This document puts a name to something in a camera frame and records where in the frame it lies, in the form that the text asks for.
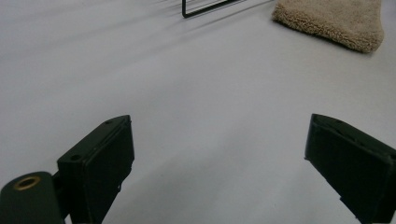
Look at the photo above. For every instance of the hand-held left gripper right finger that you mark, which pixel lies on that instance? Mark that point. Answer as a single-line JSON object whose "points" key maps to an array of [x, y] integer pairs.
{"points": [[351, 168]]}

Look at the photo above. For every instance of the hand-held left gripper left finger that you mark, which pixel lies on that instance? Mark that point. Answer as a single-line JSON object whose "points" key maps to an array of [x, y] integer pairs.
{"points": [[93, 168]]}

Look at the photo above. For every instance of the beige terry towel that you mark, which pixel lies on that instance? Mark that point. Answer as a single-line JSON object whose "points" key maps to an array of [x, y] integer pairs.
{"points": [[336, 21]]}

